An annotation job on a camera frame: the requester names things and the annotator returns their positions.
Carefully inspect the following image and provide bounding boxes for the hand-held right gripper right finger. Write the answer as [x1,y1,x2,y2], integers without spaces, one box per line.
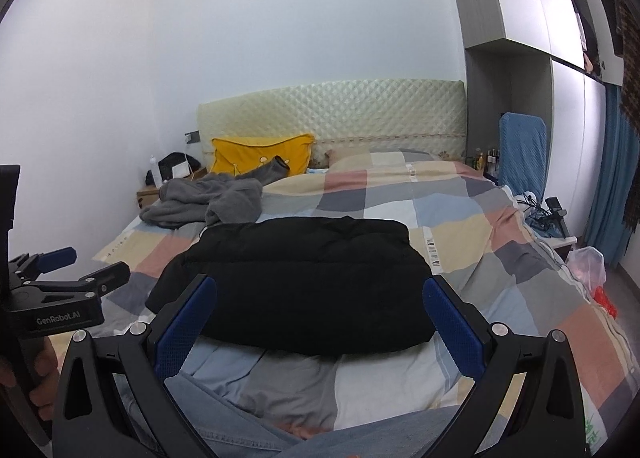
[422,275,591,458]

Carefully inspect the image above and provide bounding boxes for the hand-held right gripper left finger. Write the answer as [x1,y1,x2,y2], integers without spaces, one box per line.
[50,274,218,458]

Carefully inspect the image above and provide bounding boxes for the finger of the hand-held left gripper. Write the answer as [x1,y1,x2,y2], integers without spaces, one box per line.
[27,261,132,310]
[9,247,78,285]

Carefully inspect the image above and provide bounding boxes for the black puffer jacket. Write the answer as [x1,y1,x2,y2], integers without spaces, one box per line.
[145,217,437,358]

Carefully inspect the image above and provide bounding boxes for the person's left hand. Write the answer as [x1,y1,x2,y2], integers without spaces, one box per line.
[0,337,59,410]

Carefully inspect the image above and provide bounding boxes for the wooden bedside table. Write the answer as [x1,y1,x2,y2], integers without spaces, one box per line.
[136,165,208,210]

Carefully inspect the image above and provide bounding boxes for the pastel checked quilt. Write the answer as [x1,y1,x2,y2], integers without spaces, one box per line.
[92,151,632,439]

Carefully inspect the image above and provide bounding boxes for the person's blue jeans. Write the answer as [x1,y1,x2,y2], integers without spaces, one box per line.
[112,370,481,458]

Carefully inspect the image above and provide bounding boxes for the black bag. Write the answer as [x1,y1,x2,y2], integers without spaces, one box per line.
[158,152,202,187]

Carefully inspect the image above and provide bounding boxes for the grey fleece garment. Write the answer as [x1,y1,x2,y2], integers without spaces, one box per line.
[139,157,291,229]

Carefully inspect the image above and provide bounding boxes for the white side desk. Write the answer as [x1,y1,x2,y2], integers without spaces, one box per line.
[525,228,579,260]

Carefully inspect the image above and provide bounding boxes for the translucent plastic bag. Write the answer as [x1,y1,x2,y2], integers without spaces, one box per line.
[565,247,608,300]

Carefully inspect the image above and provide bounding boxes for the red plastic item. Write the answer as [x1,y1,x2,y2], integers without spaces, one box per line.
[594,287,621,320]

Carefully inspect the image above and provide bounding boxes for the black desk microphone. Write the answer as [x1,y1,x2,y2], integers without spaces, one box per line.
[542,195,571,240]

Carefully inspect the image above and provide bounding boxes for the row of small bottles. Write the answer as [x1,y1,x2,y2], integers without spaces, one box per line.
[467,147,501,172]

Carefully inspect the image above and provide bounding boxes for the yellow pillow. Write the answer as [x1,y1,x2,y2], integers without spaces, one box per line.
[209,133,316,176]

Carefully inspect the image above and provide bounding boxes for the chair with blue cover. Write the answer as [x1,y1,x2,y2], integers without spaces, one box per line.
[499,112,549,202]

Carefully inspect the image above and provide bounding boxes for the blue curtain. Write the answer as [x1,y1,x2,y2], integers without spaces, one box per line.
[582,83,640,270]

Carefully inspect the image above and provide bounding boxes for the cream quilted headboard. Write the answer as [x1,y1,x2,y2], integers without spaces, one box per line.
[196,80,468,174]

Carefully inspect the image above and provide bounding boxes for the brown patterned cloth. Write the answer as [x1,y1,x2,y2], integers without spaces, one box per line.
[612,0,640,235]

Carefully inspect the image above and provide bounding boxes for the black cables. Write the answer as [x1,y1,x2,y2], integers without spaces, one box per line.
[515,192,547,230]

